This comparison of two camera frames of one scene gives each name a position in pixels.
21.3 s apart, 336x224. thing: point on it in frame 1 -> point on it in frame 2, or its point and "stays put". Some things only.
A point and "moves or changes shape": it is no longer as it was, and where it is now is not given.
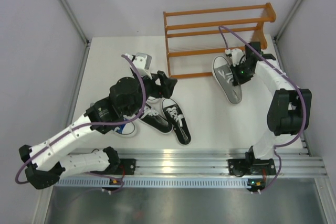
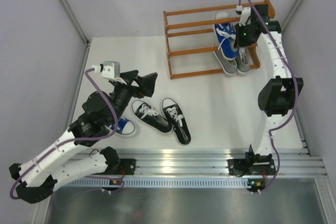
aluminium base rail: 205,164 stays put
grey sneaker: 221,70 moves or changes shape
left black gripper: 167,87 -> 146,84
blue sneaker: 126,130 stays put
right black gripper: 238,81 -> 238,43
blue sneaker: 129,96 moves or changes shape
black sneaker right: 175,114 stays put
